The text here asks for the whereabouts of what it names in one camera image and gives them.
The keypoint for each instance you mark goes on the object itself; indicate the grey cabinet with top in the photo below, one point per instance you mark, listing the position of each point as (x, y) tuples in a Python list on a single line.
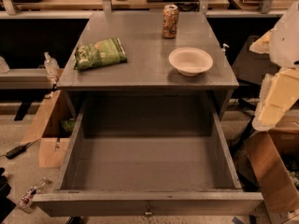
[(147, 66)]

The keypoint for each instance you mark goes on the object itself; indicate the cardboard box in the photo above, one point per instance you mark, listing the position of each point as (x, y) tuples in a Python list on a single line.
[(266, 151), (47, 129)]

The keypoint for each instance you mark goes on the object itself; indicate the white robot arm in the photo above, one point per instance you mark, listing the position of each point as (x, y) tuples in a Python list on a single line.
[(284, 41)]

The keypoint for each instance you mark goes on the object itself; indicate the cardboard box right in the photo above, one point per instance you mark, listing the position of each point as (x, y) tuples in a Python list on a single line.
[(266, 151)]

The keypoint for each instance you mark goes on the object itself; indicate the plastic bottle on floor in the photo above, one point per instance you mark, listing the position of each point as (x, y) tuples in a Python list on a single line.
[(26, 201)]

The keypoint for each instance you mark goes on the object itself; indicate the open grey top drawer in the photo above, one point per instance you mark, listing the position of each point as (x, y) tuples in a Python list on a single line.
[(165, 150)]

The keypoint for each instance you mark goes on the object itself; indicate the black folding table right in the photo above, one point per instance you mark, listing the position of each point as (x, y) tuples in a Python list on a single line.
[(250, 69)]

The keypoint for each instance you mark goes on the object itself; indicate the cardboard box left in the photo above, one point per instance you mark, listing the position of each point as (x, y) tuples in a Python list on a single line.
[(47, 129)]

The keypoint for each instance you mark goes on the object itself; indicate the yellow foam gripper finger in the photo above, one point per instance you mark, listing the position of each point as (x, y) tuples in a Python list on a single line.
[(277, 95), (261, 45)]

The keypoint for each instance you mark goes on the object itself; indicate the green jalapeno chip bag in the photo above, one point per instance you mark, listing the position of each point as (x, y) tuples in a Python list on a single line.
[(99, 54)]

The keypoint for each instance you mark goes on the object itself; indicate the clear sanitizer bottle left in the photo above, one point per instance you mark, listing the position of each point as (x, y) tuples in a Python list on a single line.
[(51, 65)]

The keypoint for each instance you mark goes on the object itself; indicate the black power adapter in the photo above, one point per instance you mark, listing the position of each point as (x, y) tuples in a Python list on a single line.
[(14, 152)]

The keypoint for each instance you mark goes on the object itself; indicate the green bag in box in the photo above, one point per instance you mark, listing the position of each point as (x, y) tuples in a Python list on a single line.
[(67, 126)]

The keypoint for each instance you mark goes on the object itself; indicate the white paper bowl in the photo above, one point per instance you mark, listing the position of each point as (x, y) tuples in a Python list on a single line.
[(190, 62)]

